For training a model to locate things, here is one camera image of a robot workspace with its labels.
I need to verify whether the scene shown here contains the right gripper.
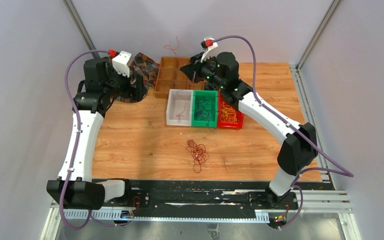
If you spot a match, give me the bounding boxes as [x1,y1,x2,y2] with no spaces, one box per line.
[180,52,225,90]

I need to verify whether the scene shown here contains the single red wire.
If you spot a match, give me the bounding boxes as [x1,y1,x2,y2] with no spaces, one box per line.
[163,36,196,124]

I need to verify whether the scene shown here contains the yellow wires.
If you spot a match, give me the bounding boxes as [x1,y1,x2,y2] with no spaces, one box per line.
[219,100,241,125]

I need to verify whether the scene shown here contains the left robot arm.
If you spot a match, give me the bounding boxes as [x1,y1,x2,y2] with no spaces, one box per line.
[46,53,145,210]

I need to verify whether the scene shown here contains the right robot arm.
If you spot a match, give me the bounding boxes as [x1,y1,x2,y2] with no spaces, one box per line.
[180,52,318,209]

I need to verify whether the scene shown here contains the wooden compartment tray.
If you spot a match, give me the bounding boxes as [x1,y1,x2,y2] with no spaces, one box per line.
[153,56,206,99]

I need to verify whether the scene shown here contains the rolled green patterned tie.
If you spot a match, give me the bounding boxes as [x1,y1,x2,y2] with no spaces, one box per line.
[204,82,219,91]

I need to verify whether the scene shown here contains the plaid cloth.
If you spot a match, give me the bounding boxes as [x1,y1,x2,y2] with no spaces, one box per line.
[116,52,160,103]

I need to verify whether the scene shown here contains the green plastic bin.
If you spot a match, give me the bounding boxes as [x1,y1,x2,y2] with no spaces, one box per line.
[191,90,219,129]

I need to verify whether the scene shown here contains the white plastic bin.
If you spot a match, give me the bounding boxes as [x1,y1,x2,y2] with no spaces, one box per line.
[166,89,194,127]

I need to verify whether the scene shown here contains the red plastic bin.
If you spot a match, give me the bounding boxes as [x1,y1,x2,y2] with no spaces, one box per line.
[217,95,245,129]

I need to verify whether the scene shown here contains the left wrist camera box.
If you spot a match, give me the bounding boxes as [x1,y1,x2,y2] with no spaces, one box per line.
[112,51,134,78]

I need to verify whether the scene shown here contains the purple wires in green bin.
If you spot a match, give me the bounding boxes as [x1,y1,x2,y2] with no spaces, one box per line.
[193,94,218,130]

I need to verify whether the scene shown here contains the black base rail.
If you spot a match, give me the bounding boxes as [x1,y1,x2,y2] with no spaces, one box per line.
[131,180,300,220]

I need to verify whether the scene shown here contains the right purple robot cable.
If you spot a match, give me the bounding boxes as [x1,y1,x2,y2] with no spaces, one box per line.
[211,35,355,229]

